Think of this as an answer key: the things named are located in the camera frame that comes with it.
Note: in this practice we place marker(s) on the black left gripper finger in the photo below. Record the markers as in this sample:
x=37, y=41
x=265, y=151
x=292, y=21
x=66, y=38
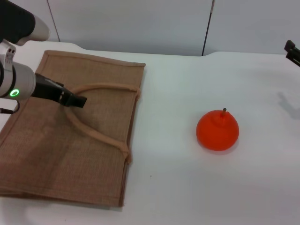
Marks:
x=76, y=104
x=78, y=98

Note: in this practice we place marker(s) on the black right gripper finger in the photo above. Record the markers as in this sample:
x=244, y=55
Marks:
x=290, y=45
x=294, y=58

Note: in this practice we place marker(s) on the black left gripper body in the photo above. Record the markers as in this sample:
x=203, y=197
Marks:
x=48, y=90

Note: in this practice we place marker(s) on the brown burlap handbag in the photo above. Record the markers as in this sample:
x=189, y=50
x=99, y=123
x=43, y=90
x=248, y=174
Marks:
x=70, y=145

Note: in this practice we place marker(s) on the orange fruit with stem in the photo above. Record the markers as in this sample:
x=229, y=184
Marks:
x=216, y=131

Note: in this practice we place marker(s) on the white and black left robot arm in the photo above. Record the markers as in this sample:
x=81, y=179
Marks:
x=22, y=79

